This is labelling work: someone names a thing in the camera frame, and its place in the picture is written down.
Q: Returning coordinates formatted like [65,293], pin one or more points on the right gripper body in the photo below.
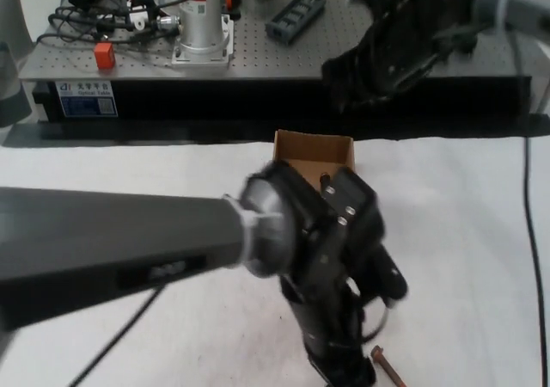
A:
[399,47]

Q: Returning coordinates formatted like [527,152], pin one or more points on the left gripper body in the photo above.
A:
[326,271]

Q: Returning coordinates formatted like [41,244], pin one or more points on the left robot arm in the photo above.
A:
[107,241]

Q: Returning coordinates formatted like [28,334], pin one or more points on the open cardboard box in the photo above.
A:
[313,148]

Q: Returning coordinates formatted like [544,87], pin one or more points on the small orange box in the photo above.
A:
[104,56]

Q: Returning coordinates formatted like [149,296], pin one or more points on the dark bolt in sleeve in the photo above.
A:
[324,179]

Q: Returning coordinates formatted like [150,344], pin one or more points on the rusty brown bolt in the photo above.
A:
[382,365]

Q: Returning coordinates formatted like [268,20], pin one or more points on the dark grey bit case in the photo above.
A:
[294,15]

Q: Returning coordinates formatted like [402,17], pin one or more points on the metal bench with holes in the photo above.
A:
[275,56]

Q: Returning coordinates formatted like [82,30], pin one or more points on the silver-white machine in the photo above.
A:
[202,21]

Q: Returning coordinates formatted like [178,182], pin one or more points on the blue and white label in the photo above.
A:
[87,99]

